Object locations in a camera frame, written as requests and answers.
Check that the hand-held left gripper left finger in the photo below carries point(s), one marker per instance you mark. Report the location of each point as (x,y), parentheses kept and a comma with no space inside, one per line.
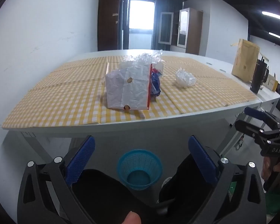
(80,161)

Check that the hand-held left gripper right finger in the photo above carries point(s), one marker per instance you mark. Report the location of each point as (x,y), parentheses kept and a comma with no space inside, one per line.
(201,161)

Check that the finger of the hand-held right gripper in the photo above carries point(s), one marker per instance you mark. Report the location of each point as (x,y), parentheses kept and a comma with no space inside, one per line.
(247,128)
(255,113)

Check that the blue plastic basket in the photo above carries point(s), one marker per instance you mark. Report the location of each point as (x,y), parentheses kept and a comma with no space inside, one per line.
(140,168)

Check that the clear plastic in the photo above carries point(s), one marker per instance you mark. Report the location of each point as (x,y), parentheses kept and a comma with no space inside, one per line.
(185,77)

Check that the white paper bag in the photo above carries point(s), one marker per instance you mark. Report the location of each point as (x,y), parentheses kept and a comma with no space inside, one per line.
(126,91)

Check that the blue snack wrapper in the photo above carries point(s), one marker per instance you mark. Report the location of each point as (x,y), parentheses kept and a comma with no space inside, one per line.
(155,84)

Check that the clear plastic wrap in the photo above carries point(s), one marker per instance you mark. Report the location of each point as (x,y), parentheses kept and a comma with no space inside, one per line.
(144,58)

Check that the person's right hand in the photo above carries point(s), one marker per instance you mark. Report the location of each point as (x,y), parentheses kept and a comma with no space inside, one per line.
(266,169)

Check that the person's left hand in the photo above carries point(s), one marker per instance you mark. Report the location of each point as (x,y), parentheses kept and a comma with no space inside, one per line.
(131,218)

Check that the yellow box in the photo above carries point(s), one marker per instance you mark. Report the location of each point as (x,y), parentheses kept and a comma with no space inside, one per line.
(271,84)

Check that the black tumbler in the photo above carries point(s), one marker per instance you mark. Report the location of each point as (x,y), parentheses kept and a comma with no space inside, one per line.
(257,79)

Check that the person's black trousers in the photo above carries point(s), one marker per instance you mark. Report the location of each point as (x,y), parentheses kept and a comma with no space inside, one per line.
(107,196)

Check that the brown paper bag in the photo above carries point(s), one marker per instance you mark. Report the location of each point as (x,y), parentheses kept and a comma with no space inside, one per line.
(245,60)

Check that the white table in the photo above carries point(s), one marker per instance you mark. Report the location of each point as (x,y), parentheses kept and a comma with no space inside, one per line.
(130,127)

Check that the yellow checkered tablecloth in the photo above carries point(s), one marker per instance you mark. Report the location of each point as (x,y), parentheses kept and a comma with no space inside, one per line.
(67,98)

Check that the glass door cabinet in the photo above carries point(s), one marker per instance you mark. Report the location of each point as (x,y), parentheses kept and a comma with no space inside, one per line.
(184,30)

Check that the brown wooden wardrobe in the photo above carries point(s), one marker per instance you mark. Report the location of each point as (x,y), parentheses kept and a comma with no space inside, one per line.
(108,23)

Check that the bright balcony door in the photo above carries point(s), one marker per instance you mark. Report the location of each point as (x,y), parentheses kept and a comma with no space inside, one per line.
(140,21)

